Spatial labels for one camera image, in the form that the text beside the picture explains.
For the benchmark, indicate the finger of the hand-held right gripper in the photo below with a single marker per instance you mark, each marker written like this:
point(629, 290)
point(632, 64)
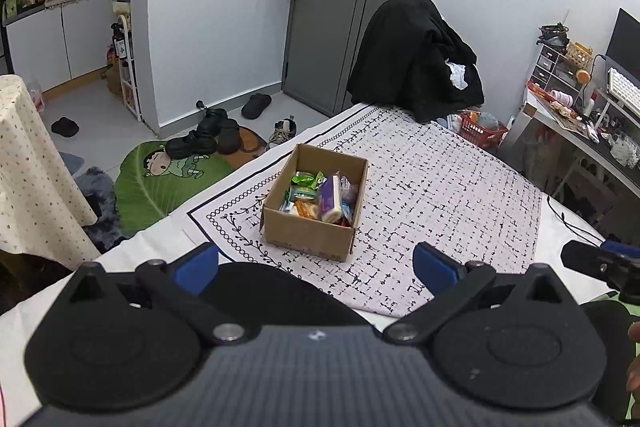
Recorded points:
point(585, 254)

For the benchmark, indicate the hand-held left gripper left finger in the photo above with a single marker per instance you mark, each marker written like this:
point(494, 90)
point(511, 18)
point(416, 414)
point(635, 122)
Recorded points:
point(197, 264)

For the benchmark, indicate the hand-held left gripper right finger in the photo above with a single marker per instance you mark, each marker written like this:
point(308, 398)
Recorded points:
point(435, 267)

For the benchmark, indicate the red striped snack packet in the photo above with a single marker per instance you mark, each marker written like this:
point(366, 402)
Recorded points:
point(344, 220)

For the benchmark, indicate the blue snack packet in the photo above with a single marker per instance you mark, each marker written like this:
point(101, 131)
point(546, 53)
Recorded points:
point(287, 207)

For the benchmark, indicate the lilac snack packet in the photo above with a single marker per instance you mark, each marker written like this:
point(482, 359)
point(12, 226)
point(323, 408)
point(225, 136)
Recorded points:
point(350, 193)

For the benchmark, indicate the brown cardboard box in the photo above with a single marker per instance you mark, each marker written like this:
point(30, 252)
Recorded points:
point(310, 237)

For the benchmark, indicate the orange cracker packet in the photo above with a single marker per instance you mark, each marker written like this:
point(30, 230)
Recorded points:
point(306, 209)

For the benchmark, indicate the purple white cracker packet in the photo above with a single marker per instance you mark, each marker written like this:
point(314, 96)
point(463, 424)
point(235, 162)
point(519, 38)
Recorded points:
point(330, 199)

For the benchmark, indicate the yellow teal round snack packet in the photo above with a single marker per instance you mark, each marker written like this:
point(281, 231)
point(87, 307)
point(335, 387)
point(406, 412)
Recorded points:
point(302, 194)

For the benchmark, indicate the green snack packet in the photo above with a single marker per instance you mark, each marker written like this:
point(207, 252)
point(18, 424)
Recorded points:
point(320, 182)
point(301, 179)

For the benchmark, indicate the person's right hand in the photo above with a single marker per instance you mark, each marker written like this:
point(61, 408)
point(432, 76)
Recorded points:
point(635, 374)

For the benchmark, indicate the black white printed blanket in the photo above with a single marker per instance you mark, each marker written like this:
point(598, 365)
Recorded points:
point(425, 207)

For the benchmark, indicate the green leaf cartoon rug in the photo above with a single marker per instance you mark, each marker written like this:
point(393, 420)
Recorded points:
point(150, 192)

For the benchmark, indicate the blue fluffy rug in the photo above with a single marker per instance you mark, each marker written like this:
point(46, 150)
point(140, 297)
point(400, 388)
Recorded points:
point(100, 207)

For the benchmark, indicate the black chunky shoe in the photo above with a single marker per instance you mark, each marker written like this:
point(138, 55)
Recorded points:
point(190, 146)
point(212, 119)

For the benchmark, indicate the black clog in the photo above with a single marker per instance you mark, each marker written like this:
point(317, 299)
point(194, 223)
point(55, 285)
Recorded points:
point(229, 137)

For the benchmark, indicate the red plastic basket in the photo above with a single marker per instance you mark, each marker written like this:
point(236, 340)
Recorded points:
point(480, 137)

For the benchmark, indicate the white desk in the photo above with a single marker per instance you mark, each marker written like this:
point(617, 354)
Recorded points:
point(522, 127)

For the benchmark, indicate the white blue bag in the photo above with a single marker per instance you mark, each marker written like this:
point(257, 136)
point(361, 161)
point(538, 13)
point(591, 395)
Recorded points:
point(448, 124)

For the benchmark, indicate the white bottle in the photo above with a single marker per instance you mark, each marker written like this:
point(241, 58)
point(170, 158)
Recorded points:
point(590, 104)

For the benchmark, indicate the grey sneaker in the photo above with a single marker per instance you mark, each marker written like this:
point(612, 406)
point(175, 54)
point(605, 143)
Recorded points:
point(282, 133)

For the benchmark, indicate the pink white tube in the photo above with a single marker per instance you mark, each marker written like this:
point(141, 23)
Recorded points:
point(561, 98)

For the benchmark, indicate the light blue floor mat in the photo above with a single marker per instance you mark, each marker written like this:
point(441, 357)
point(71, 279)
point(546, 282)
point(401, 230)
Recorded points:
point(71, 163)

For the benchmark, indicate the black slipper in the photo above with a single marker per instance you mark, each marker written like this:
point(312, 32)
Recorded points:
point(256, 106)
point(65, 127)

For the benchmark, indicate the white keyboard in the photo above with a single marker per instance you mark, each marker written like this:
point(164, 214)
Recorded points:
point(625, 89)

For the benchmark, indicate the white narrow rack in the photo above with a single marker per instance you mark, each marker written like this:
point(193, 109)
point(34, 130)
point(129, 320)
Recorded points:
point(131, 92)

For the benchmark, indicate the cream dotted tablecloth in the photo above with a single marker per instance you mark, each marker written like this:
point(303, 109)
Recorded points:
point(35, 167)

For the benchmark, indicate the grey drawer organiser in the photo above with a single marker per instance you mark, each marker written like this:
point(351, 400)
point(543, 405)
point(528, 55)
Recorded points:
point(547, 67)

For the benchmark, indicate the wicker basket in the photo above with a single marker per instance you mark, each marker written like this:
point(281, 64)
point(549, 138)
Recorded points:
point(580, 54)

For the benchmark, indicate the black jacket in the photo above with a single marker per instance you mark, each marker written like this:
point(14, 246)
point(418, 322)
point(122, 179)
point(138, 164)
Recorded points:
point(405, 57)

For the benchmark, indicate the black computer monitor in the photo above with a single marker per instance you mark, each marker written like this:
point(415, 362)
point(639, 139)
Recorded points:
point(625, 42)

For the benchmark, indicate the black spray bottle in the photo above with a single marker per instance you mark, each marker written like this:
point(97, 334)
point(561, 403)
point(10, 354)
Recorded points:
point(118, 44)

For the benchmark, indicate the grey door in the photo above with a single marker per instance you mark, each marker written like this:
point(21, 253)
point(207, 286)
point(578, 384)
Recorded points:
point(330, 32)

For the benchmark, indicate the white kitchen cabinet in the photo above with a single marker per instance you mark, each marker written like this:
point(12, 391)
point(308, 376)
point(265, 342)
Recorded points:
point(50, 42)

